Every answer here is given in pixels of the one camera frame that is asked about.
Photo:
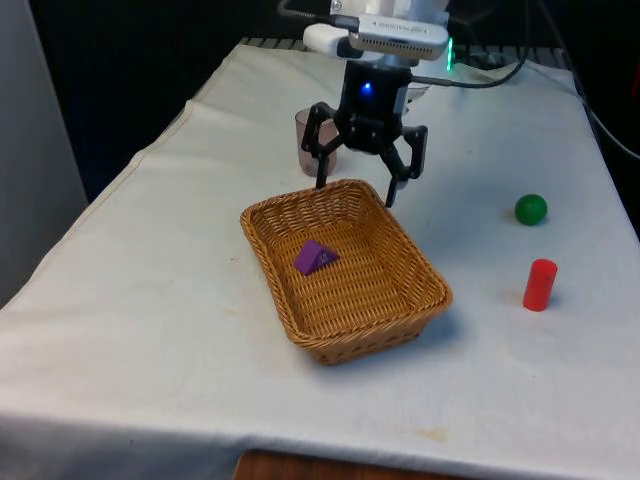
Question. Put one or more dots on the red cylinder block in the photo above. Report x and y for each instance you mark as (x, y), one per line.
(539, 285)

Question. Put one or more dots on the wicker basket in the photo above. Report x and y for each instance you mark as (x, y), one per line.
(360, 300)

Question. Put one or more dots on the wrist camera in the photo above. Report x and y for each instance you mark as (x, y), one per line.
(400, 36)

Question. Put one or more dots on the see-through pink cup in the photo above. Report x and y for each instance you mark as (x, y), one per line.
(306, 160)

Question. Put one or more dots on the green ball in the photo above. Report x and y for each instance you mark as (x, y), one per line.
(531, 210)

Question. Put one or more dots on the purple triangular block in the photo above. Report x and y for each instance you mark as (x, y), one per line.
(309, 259)

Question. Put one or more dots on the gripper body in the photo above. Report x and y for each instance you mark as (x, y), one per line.
(372, 115)

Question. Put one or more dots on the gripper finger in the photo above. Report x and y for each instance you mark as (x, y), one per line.
(412, 155)
(321, 170)

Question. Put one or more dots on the pale locker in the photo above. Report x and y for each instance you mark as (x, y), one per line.
(35, 150)

